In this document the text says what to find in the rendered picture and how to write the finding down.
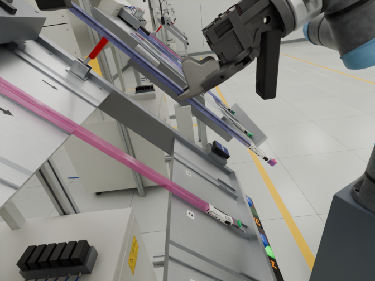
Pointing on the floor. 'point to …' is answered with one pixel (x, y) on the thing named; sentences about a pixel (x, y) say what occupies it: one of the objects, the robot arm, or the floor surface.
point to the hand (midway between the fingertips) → (186, 96)
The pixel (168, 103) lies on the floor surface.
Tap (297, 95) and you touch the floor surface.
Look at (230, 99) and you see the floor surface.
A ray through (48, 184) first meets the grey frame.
